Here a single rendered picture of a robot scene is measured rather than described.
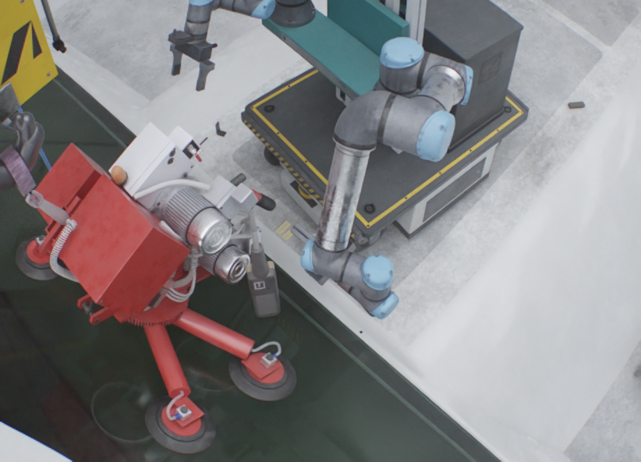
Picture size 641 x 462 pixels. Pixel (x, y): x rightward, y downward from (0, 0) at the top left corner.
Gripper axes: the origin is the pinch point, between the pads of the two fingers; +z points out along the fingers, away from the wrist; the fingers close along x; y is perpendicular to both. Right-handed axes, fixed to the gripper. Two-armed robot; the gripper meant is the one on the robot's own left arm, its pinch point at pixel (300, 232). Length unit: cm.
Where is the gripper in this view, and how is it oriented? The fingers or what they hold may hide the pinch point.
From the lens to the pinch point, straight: 189.1
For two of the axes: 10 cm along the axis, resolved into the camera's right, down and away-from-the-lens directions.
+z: -7.1, -6.1, 3.5
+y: -2.2, -2.9, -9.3
